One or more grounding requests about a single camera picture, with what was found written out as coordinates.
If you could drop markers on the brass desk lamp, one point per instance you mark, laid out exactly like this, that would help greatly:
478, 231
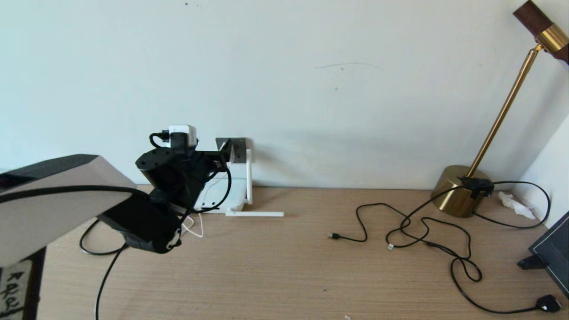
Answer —
449, 191

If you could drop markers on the dark framed board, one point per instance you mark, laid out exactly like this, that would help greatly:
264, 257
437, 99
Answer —
555, 249

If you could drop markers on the crumpled white tissue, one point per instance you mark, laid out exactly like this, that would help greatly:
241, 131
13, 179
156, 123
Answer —
515, 206

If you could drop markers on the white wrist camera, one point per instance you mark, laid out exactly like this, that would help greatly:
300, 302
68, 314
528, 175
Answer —
184, 133

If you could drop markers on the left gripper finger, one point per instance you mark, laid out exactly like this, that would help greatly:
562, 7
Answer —
227, 151

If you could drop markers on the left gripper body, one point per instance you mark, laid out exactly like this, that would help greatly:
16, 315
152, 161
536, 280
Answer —
204, 166

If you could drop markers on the white handwritten label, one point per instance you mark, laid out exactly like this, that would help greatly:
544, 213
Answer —
15, 289

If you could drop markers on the white wifi router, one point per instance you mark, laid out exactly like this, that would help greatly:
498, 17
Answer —
235, 191

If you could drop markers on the grey wall socket plate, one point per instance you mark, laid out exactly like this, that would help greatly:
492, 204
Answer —
240, 151

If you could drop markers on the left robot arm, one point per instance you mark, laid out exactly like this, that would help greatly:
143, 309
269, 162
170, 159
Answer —
53, 204

